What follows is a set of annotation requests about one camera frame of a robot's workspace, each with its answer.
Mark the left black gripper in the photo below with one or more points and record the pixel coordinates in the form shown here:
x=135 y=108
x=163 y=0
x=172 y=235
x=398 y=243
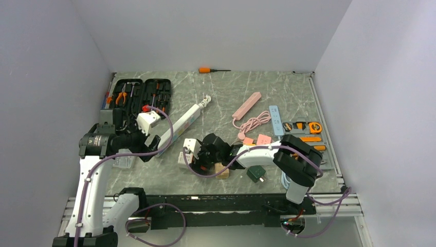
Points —
x=142 y=147

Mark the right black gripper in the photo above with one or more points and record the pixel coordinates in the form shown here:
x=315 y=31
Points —
x=196 y=164

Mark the clear plastic screw box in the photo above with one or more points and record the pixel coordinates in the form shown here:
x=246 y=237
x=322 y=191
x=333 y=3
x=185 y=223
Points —
x=124 y=162

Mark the small pink charger plug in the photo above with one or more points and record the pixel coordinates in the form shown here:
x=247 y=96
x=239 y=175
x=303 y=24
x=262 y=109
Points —
x=248 y=141

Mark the white cube adapter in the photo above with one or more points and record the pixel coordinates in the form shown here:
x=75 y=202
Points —
x=184 y=159

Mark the white power strip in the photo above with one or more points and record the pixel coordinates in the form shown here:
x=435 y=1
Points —
x=183 y=123

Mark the black tool case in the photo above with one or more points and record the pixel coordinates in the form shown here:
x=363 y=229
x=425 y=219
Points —
x=133 y=95

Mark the dark green cube adapter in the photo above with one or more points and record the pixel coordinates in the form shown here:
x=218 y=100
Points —
x=256 y=173

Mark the pink cube socket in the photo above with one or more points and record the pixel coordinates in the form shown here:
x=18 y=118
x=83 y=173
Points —
x=263 y=140

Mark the pink power strip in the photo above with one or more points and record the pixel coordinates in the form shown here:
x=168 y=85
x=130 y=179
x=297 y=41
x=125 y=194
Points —
x=246 y=106

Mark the light blue power strip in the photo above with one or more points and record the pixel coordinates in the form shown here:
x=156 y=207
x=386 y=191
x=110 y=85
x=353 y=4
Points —
x=276 y=121

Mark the grey tool case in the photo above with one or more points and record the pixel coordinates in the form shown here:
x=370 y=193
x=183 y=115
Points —
x=300 y=129

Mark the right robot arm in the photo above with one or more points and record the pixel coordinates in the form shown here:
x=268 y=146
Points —
x=299 y=161

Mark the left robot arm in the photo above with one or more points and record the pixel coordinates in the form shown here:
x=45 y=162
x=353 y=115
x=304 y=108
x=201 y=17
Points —
x=97 y=149

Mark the black base bar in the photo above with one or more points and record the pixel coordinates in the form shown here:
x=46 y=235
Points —
x=266 y=209

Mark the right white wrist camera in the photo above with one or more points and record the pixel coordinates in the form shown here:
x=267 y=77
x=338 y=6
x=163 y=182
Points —
x=191 y=146

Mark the orange handled screwdriver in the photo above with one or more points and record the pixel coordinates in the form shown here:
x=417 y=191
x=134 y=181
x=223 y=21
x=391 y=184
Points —
x=206 y=70

